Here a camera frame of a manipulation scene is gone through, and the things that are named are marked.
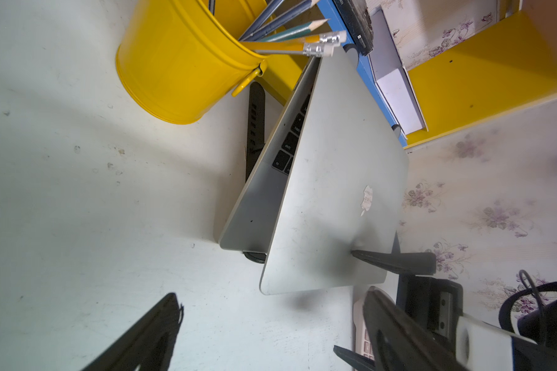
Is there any yellow pencil cup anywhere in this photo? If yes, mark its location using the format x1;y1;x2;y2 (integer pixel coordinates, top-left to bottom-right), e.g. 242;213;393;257
115;0;268;125

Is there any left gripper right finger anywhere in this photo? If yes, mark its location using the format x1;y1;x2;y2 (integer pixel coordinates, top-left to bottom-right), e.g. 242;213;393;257
363;290;466;370

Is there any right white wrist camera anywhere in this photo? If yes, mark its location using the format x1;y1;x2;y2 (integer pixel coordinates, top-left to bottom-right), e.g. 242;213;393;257
455;315;535;370

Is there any black book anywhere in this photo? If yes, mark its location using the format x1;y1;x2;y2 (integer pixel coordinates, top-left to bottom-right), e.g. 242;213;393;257
333;0;374;56

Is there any black laptop stand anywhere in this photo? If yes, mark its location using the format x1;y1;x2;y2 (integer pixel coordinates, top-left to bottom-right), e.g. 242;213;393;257
244;82;266;264

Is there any pencils bundle in cup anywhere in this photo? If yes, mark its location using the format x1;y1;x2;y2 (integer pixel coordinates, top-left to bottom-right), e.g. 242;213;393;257
204;1;348;57

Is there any white book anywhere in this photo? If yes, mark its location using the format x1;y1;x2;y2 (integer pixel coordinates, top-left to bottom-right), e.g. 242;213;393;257
369;7;428;135

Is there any silver laptop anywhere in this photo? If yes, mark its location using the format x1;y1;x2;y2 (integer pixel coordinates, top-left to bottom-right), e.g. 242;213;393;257
219;49;408;295

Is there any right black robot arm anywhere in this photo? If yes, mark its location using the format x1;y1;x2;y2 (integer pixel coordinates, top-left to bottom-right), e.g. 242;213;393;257
334;250;557;370

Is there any pink calculator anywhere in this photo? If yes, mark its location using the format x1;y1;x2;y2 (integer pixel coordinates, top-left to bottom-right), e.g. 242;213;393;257
353;286;392;360

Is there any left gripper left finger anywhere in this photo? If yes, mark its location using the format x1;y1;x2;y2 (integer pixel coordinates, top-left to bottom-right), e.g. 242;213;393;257
85;292;184;370

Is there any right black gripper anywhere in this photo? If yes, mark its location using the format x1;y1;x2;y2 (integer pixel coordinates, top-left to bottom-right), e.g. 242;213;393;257
333;250;464;371

